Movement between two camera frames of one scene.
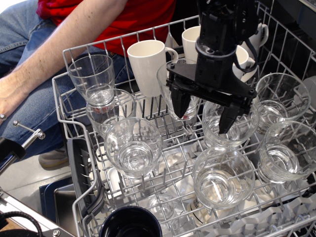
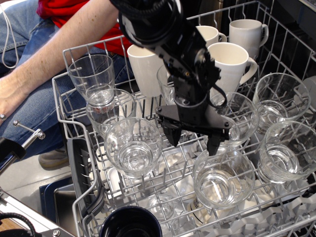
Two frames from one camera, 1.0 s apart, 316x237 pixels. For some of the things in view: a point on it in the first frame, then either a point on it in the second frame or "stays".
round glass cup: x=223 y=178 stays
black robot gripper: x=212 y=73 to x=190 y=111
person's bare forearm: x=83 y=27 stays
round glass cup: x=134 y=145 stays
